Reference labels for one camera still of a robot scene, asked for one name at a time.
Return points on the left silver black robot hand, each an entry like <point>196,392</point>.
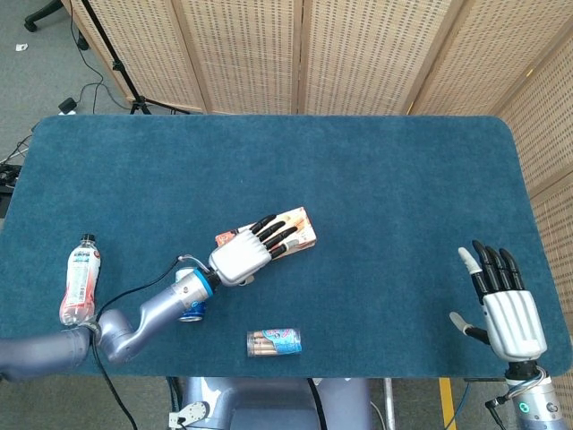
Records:
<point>239,260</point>

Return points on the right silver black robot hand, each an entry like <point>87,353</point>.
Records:
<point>512,318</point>

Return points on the orange snack box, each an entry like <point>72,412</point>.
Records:
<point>304,226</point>

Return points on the blue white drink can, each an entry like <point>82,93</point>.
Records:
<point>194,313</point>

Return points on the clear biscuit stick tube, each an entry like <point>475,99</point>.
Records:
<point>273,342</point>

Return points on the yellow floor tape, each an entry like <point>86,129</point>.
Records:
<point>446,403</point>

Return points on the blue carpet table mat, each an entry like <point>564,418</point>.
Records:
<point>358,179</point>

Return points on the grey robot torso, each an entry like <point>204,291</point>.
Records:
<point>268,403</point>

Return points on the metal table leg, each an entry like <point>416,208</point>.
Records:
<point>390,403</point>

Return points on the clear pink drink bottle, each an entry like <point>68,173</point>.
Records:
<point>80,286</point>

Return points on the wicker folding screen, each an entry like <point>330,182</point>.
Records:
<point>246,54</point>

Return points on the black tripod stand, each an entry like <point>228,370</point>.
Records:
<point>117,67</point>

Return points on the black power adapter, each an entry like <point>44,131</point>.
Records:
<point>67,105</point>

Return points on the black floor device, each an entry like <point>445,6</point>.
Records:
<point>9,177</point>

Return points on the white paper scrap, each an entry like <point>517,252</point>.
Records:
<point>21,47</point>

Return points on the black office chair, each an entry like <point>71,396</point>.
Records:
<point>42,11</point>

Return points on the white torso bracket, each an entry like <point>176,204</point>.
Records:
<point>190,413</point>

